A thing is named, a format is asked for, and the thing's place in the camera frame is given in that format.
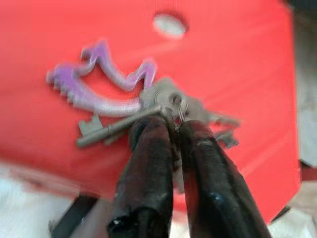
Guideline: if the silver key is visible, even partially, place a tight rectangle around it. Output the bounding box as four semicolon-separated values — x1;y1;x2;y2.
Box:
205;113;242;149
138;78;206;123

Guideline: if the long grey lever key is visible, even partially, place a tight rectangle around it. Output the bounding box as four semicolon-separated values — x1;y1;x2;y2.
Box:
76;106;161;149

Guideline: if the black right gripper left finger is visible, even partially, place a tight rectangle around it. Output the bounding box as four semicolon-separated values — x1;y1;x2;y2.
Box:
106;117;174;238

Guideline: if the purple keychain tag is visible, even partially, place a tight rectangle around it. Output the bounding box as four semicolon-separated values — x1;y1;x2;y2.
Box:
46;39;157;117

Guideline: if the red plastic stool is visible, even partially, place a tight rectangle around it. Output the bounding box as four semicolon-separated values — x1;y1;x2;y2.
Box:
0;0;302;225

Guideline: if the thin metal key ring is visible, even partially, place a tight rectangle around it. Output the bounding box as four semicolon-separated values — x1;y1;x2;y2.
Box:
170;94;186;125

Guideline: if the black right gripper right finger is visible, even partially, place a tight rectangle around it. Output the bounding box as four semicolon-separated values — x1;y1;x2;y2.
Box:
179;122;272;238

